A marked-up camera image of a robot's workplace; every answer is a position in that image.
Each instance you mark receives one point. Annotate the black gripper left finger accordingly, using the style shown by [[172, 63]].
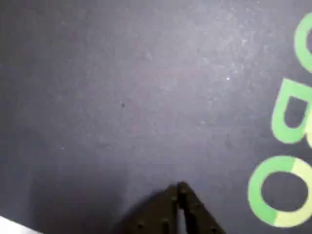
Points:
[[158, 214]]

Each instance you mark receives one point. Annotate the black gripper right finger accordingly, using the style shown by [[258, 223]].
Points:
[[195, 217]]

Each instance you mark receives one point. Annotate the dark WOWROBO printed mat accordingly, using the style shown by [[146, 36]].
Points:
[[122, 73]]

